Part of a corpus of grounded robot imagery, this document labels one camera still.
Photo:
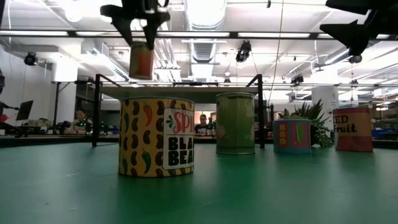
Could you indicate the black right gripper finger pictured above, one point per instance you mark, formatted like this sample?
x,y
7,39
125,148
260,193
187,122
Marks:
x,y
354,35
357,5

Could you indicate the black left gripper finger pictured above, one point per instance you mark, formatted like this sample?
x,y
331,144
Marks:
x,y
126,28
151,34

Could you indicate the orange labelled tin can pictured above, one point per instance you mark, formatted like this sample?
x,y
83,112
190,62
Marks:
x,y
141,62

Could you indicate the red orange mixed fruit can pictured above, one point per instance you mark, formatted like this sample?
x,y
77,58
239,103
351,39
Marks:
x,y
353,137

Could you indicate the yellow black beans can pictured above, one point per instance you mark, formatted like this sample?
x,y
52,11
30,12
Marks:
x,y
146,137

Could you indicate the blue pink corn can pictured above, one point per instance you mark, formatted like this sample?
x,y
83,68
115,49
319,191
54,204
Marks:
x,y
292,137

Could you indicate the green pears can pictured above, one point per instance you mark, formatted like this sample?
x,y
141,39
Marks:
x,y
235,124

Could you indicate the wooden shelf with black legs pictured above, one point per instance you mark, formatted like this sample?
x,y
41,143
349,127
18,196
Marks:
x,y
186,93

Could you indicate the shelf of blue bins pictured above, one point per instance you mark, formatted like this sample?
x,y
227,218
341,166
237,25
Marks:
x,y
384,133

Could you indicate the black ceiling spotlight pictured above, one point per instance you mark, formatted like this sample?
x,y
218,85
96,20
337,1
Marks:
x,y
243,51
355,59
30,59
297,79

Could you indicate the white pillar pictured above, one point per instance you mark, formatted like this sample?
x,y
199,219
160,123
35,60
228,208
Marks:
x,y
329,96

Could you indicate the potted succulent plant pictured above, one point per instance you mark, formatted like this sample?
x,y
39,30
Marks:
x,y
311,112

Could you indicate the person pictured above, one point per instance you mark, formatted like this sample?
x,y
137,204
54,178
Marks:
x,y
81,123
202,126

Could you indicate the black computer monitor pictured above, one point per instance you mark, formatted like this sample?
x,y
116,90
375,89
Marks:
x,y
25,110

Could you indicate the green table mat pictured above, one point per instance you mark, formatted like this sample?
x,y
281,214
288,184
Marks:
x,y
62,186

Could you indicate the silver ventilation duct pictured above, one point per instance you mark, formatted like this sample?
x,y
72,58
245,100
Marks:
x,y
203,51

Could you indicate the black overhead frame bar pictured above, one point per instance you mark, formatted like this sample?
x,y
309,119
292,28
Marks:
x,y
234,35

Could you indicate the black background table frame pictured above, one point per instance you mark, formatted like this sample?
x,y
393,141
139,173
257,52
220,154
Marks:
x,y
56,105

